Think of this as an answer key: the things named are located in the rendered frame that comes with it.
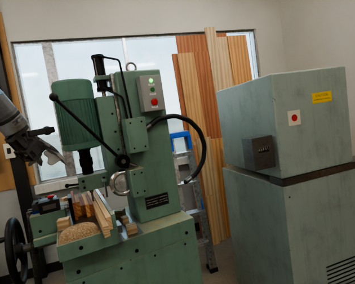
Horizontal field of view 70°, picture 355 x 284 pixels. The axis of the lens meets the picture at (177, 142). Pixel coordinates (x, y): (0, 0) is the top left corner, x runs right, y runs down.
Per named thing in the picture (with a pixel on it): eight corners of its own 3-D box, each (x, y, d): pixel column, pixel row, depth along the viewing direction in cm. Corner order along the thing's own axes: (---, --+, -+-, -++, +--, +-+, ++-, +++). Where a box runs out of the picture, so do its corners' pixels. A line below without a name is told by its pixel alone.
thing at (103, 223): (87, 195, 148) (85, 189, 148) (90, 195, 149) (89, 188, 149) (105, 238, 88) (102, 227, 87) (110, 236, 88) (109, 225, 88)
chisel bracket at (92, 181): (80, 192, 122) (76, 176, 121) (109, 185, 128) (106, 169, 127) (81, 196, 115) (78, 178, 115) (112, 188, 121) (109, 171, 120)
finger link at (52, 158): (59, 173, 96) (37, 160, 94) (68, 162, 100) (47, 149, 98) (61, 169, 94) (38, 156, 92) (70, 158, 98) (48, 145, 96)
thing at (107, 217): (91, 195, 148) (89, 187, 148) (94, 194, 149) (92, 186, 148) (107, 230, 94) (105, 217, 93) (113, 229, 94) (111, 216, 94)
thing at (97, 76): (94, 93, 124) (88, 58, 123) (111, 92, 128) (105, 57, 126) (97, 91, 117) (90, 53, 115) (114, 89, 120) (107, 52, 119)
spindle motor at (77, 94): (63, 151, 123) (50, 87, 121) (100, 144, 131) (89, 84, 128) (63, 153, 107) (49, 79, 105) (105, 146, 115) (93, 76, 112)
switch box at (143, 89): (141, 112, 119) (135, 78, 117) (160, 110, 123) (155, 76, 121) (145, 111, 113) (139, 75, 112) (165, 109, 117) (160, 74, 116)
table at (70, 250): (41, 218, 138) (39, 208, 137) (98, 203, 150) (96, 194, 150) (27, 274, 83) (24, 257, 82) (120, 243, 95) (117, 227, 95)
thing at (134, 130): (126, 152, 116) (120, 120, 115) (145, 149, 120) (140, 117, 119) (131, 154, 109) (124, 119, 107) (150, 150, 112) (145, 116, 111)
